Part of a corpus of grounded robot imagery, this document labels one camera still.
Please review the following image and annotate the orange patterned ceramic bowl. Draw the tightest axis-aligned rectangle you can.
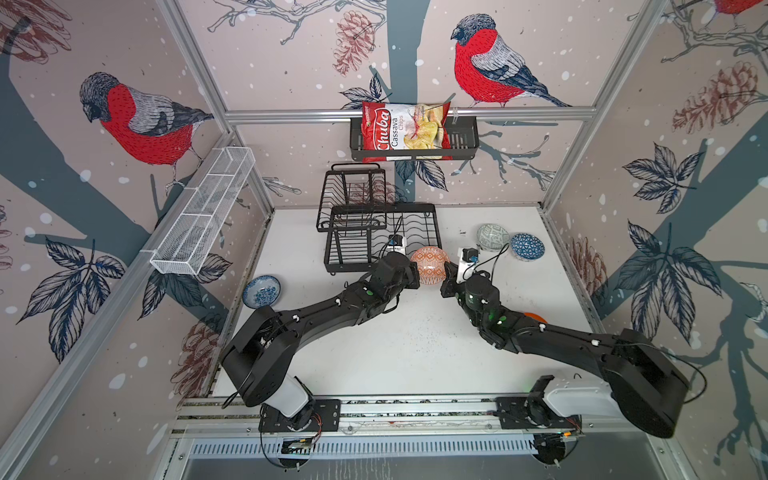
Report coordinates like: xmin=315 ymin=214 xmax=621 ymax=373
xmin=410 ymin=246 xmax=450 ymax=286

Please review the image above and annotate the black wire dish rack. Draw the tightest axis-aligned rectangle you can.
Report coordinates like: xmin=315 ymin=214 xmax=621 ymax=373
xmin=316 ymin=163 xmax=442 ymax=275

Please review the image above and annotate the blue triangle patterned bowl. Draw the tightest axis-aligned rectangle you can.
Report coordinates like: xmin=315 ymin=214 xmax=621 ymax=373
xmin=509 ymin=233 xmax=546 ymax=261

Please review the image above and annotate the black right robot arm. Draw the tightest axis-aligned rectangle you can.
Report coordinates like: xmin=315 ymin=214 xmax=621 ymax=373
xmin=440 ymin=272 xmax=690 ymax=438

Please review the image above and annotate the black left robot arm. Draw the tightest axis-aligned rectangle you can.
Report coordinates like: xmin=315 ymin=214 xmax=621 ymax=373
xmin=219 ymin=252 xmax=420 ymax=430

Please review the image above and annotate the green patterned ceramic bowl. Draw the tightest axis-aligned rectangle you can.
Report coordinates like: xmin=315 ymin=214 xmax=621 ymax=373
xmin=476 ymin=223 xmax=510 ymax=252

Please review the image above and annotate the blue floral ceramic bowl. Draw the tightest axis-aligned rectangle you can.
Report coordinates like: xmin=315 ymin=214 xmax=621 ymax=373
xmin=242 ymin=275 xmax=282 ymax=309

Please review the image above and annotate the red cassava chips bag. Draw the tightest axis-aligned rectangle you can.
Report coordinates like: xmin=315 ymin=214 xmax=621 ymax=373
xmin=362 ymin=102 xmax=451 ymax=163

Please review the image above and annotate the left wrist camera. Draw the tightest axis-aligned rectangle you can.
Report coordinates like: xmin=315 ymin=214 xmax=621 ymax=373
xmin=384 ymin=234 xmax=407 ymax=255

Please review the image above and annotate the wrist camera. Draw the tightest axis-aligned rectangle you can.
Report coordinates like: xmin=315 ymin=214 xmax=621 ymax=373
xmin=384 ymin=234 xmax=407 ymax=255
xmin=457 ymin=247 xmax=479 ymax=283

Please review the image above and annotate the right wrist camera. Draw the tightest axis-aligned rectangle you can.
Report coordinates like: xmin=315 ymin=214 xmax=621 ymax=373
xmin=457 ymin=247 xmax=479 ymax=283

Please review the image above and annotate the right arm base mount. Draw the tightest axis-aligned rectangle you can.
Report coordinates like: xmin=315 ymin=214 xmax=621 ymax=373
xmin=494 ymin=396 xmax=582 ymax=430

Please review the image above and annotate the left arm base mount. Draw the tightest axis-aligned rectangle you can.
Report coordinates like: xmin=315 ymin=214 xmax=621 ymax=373
xmin=258 ymin=399 xmax=341 ymax=433

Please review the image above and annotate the black wall shelf basket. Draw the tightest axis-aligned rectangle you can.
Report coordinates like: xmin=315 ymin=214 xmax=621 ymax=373
xmin=349 ymin=117 xmax=479 ymax=162

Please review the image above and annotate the white wire mesh shelf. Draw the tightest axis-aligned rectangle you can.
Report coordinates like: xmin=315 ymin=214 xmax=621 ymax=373
xmin=150 ymin=146 xmax=255 ymax=276

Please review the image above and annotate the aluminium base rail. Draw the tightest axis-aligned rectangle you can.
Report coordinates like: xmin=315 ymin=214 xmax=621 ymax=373
xmin=168 ymin=393 xmax=639 ymax=438

